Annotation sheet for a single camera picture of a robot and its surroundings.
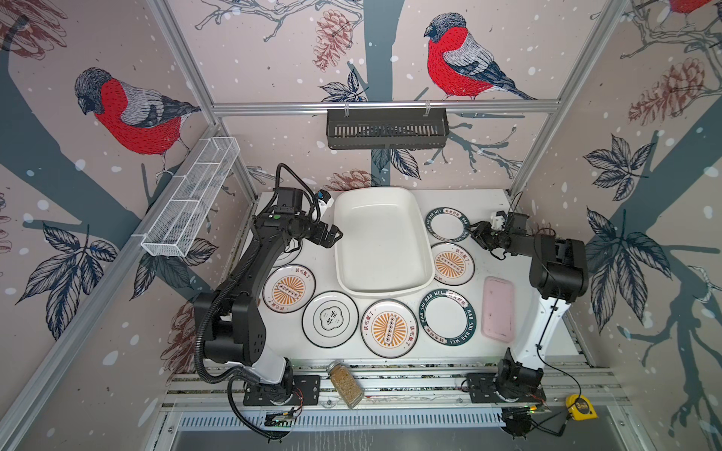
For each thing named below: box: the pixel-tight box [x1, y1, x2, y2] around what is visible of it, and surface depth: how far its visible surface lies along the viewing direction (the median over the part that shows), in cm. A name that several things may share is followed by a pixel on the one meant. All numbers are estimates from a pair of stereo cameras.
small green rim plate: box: [424, 206, 471, 244], surface depth 113 cm
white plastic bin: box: [334, 186, 436, 298], surface depth 106 cm
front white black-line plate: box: [301, 290, 360, 349], surface depth 87 cm
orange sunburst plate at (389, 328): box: [360, 298, 419, 359], surface depth 85 cm
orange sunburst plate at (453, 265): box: [430, 242, 476, 287], surface depth 100 cm
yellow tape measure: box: [565, 393, 598, 421], surface depth 70 cm
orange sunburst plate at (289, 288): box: [261, 264, 317, 314], surface depth 95 cm
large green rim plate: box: [418, 288, 478, 347], surface depth 88 cm
